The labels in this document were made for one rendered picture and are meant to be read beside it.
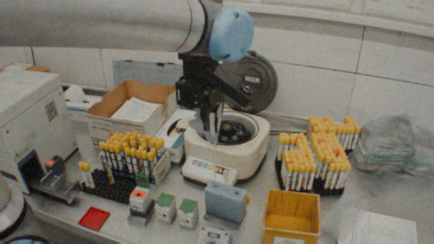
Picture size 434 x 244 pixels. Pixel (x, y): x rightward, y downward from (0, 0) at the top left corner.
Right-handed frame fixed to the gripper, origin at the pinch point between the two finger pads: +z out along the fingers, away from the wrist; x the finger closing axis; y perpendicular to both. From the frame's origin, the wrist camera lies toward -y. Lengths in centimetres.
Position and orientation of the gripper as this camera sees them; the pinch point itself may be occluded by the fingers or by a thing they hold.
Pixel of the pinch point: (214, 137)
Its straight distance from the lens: 71.9
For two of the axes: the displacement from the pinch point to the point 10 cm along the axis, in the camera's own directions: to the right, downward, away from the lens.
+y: -9.1, -2.2, 3.5
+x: -4.2, 4.8, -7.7
